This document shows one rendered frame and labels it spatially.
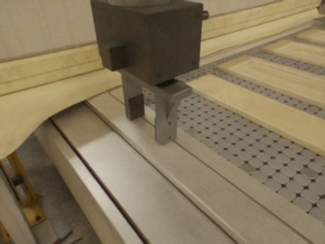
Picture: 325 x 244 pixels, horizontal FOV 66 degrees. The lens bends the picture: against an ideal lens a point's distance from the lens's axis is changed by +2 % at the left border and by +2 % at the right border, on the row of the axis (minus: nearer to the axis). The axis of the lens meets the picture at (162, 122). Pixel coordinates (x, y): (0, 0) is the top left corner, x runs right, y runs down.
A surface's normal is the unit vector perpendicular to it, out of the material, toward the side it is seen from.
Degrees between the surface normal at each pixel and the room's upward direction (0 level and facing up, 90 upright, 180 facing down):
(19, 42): 90
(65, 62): 90
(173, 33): 90
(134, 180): 0
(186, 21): 90
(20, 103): 38
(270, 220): 0
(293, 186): 0
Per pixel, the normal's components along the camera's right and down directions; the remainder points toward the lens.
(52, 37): 0.62, 0.43
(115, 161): -0.02, -0.83
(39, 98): 0.43, -0.37
